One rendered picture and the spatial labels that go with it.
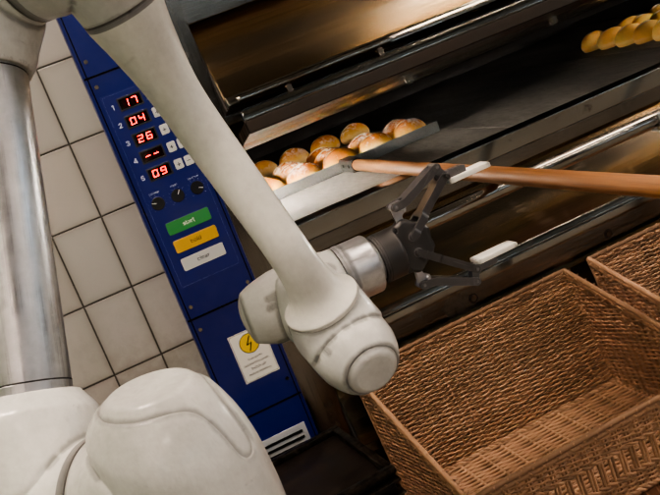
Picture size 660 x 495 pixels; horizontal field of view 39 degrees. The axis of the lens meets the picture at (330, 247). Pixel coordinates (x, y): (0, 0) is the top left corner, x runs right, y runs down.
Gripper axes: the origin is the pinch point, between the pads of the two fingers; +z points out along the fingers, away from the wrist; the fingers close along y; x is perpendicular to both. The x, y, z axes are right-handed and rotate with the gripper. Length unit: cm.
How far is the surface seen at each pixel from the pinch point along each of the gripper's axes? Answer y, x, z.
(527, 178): -0.4, -5.6, 10.1
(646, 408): 47, -8, 19
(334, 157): -3, -102, 10
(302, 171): -3, -102, 0
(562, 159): 2.7, -20.1, 25.1
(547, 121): 2, -57, 45
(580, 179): -0.7, 9.4, 10.3
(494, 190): 2.7, -20.3, 10.8
